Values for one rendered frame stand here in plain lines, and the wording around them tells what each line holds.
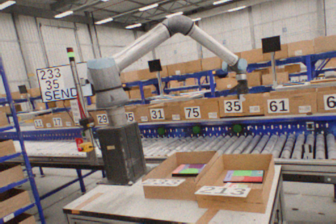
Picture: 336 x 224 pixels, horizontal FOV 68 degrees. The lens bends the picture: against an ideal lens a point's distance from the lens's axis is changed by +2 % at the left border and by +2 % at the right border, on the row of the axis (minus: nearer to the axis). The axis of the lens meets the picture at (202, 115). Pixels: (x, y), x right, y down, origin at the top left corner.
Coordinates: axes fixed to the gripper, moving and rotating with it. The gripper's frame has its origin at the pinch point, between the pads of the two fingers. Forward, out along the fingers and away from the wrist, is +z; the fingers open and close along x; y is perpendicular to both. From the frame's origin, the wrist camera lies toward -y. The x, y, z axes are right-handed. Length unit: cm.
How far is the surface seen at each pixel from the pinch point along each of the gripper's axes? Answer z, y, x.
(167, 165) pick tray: 40, -20, -83
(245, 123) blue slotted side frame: 16.6, 4.7, -3.2
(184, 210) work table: 54, 8, -111
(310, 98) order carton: 0, 55, -1
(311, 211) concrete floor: 95, 48, 36
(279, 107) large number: 5.2, 32.0, 0.1
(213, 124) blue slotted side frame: 16.5, -23.9, -3.2
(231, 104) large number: 0.0, -7.6, -0.3
